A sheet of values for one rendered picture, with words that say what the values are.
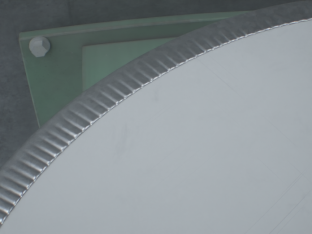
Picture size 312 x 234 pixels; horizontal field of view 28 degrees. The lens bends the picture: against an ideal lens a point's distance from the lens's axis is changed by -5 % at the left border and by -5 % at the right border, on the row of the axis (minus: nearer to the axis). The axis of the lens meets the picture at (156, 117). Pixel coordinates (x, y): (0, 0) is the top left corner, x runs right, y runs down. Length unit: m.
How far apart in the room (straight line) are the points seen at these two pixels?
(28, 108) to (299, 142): 0.66
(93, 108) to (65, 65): 0.41
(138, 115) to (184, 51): 0.11
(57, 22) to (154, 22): 0.16
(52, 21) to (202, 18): 0.25
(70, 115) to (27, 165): 0.08
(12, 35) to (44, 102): 0.15
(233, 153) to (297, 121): 0.08
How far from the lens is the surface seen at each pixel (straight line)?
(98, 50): 1.04
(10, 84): 1.15
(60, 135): 0.66
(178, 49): 0.74
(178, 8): 1.05
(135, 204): 0.60
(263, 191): 0.61
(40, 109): 1.16
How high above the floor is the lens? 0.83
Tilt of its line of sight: 43 degrees down
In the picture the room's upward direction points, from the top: 173 degrees clockwise
